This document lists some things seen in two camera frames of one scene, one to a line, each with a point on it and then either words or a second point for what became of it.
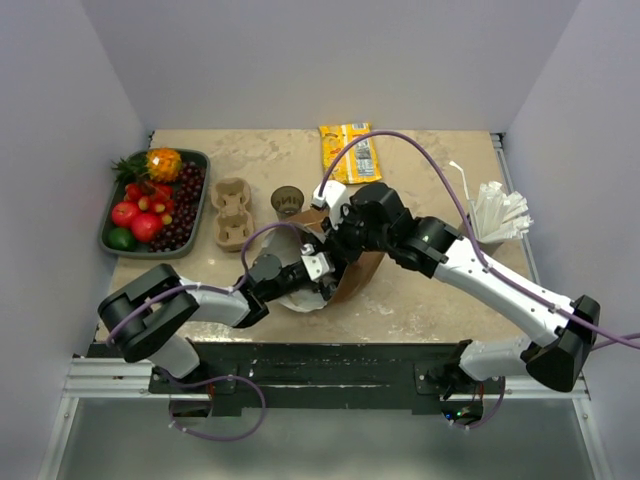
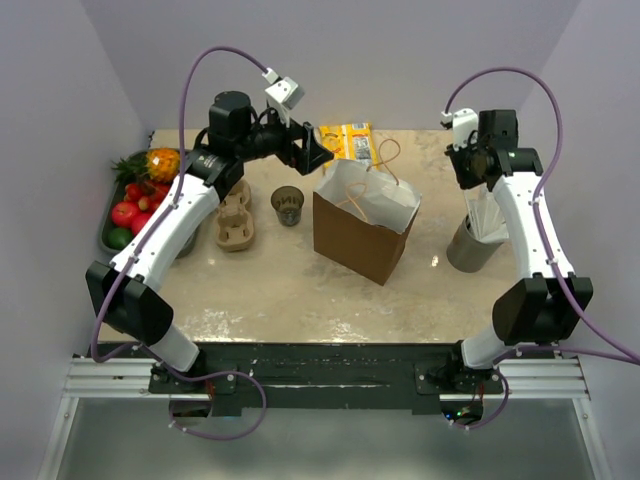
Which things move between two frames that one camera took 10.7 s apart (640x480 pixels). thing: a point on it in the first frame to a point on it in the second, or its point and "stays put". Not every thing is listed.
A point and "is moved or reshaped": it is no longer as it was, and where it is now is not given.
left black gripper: x=327 y=290 to x=306 y=158
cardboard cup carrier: x=235 y=226 stays put
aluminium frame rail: x=114 y=379 stays put
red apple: x=123 y=214 stays put
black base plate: x=325 y=378 stays put
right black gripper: x=335 y=238 to x=464 y=180
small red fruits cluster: x=151 y=198 stays put
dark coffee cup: x=287 y=201 stays put
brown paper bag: x=285 y=244 is moved or reshaped
